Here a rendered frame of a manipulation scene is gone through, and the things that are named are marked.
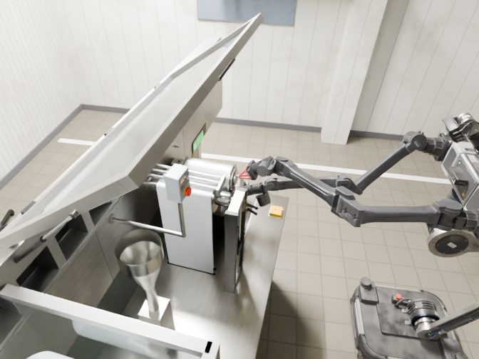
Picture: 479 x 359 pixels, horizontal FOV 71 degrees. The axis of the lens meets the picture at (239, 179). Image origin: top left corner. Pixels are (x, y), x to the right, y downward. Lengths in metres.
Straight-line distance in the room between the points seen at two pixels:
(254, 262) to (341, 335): 1.13
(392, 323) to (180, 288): 1.46
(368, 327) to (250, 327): 1.10
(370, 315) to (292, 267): 0.72
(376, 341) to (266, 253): 1.01
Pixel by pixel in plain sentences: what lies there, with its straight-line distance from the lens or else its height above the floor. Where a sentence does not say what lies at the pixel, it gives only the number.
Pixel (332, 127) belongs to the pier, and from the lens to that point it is 4.30.
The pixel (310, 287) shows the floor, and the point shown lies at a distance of 2.85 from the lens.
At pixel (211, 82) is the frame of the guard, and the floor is 1.98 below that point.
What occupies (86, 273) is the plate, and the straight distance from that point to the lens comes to 1.32.
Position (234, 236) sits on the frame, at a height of 1.32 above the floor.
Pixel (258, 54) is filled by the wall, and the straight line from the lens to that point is 4.16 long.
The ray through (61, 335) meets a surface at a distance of 0.92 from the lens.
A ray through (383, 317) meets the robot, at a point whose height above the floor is 0.26.
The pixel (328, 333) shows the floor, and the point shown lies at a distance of 2.70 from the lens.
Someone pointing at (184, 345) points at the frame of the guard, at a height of 1.60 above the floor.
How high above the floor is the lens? 2.35
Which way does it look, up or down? 40 degrees down
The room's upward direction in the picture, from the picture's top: 2 degrees clockwise
